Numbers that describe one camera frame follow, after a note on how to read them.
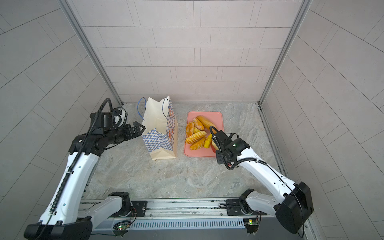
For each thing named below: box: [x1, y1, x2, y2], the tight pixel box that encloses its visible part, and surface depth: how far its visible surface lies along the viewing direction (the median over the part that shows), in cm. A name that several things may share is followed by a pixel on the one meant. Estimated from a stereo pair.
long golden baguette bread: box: [196, 115, 217, 134], surface depth 101 cm
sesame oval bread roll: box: [192, 117, 205, 131], surface depth 99 cm
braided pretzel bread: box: [186, 121, 195, 137], surface depth 95 cm
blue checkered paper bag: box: [142, 96, 178, 160], surface depth 81 cm
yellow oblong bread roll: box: [204, 133, 213, 149], surface depth 91 cm
